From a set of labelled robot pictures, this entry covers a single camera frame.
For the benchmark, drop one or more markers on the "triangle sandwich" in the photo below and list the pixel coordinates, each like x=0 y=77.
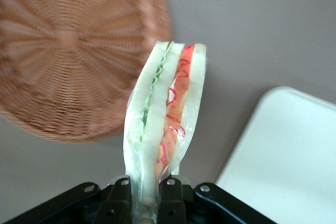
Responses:
x=157 y=108

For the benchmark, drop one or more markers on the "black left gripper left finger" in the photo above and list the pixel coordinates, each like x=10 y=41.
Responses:
x=115 y=203

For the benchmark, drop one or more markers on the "brown round wicker basket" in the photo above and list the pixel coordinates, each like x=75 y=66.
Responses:
x=65 y=51

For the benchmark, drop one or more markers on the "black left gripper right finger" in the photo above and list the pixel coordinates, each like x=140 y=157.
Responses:
x=178 y=203

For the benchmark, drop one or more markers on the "cream plastic tray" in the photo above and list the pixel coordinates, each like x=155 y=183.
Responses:
x=283 y=155

